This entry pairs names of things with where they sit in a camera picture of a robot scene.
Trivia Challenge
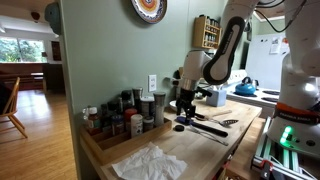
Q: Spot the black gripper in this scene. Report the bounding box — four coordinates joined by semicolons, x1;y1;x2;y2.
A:
175;88;201;125

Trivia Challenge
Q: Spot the tall clear glass spice bottle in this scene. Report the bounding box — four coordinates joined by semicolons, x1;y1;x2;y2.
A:
153;91;167;128

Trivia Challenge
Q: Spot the small dark capped spice jar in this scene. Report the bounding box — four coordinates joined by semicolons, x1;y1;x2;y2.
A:
142;115;155;133

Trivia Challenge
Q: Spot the silver metal fork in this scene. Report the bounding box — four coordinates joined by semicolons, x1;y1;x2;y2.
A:
186;125;230;147

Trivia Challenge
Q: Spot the white plastic spice bottle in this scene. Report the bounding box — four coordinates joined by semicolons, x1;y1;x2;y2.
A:
130;113;144;139

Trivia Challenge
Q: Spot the dark glass spice bottle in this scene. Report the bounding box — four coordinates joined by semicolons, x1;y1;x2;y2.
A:
100;103;113;133
120;89;134;111

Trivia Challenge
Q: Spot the blue capped spice jar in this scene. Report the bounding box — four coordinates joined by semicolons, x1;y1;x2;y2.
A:
111;114;125;136

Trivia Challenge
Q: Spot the wooden spice tray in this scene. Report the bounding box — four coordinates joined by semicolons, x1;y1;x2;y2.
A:
79;118;173;167

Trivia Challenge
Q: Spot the white capped red spice bottle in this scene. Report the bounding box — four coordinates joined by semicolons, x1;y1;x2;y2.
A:
87;106;102;136

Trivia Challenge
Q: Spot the small white bowl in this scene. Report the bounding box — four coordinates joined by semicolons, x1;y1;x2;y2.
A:
168;99;188;113

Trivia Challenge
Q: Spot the light blue tissue box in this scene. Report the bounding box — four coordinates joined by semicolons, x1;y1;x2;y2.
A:
205;87;228;108

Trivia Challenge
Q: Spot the wooden cooking spoon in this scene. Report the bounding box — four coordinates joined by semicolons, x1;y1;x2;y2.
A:
199;109;233;120

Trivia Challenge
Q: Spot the dark pepper grinder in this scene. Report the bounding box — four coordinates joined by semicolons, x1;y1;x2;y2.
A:
132;87;144;113

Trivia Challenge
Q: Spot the crumpled white paper towel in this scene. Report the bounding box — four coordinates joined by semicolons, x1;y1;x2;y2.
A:
111;142;188;180

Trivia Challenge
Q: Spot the blue tea kettle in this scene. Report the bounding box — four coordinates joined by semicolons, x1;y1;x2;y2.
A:
234;76;258;97

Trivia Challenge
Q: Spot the white kitchen stove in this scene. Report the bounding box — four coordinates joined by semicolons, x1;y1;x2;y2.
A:
226;69;281;118

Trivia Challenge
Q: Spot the white refrigerator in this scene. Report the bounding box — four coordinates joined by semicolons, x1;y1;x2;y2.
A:
245;32;290;91

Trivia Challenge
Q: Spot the wooden dining chair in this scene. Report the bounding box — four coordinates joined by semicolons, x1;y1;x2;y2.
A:
0;76;29;139

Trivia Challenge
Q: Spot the white wall power outlet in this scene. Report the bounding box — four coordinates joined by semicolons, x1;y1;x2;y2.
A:
147;74;158;93

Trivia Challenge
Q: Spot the slotted metal spoon black handle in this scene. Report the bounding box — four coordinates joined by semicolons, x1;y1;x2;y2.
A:
194;113;240;128

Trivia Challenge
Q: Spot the wooden wall spice rack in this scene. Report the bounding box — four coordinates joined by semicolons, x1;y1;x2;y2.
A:
192;15;223;50

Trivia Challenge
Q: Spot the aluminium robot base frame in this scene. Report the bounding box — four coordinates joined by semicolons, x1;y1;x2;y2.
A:
251;116;320;180

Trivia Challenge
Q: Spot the colourful patterned wall plate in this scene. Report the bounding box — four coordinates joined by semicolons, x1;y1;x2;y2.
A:
130;0;168;25

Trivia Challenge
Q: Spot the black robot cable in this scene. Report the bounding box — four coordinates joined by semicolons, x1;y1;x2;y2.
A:
254;0;308;34

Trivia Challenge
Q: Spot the grey wall mounted object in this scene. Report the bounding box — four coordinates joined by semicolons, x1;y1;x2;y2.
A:
44;2;62;36

